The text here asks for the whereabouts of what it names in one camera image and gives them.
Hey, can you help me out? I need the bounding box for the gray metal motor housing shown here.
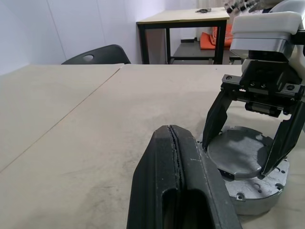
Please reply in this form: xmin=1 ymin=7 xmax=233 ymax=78
xmin=196 ymin=124 xmax=291 ymax=209

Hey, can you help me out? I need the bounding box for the small silver round part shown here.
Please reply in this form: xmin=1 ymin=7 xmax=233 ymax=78
xmin=206 ymin=126 xmax=274 ymax=180

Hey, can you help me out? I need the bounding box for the orange mesh bag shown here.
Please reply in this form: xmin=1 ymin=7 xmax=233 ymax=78
xmin=213 ymin=23 xmax=233 ymax=47

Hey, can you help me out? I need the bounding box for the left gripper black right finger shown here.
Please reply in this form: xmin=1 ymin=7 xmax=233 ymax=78
xmin=169 ymin=124 xmax=243 ymax=229

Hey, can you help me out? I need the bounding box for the beige table with black frame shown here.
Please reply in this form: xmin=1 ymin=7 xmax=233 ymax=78
xmin=135 ymin=6 xmax=231 ymax=65

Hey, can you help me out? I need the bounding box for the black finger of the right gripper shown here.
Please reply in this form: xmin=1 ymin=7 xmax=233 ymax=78
xmin=202 ymin=88 xmax=240 ymax=151
xmin=261 ymin=94 xmax=305 ymax=178

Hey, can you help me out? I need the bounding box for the orange folded object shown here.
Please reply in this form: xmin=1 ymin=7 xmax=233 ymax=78
xmin=199 ymin=32 xmax=216 ymax=50

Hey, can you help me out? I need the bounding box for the dark gray plastic chair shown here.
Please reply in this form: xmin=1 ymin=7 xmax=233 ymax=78
xmin=61 ymin=44 xmax=132 ymax=65

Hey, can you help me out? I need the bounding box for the gray striped clutter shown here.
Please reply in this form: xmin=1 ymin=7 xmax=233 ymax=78
xmin=224 ymin=0 xmax=265 ymax=14

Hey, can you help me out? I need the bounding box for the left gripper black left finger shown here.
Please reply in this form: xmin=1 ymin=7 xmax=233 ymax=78
xmin=126 ymin=124 xmax=186 ymax=229

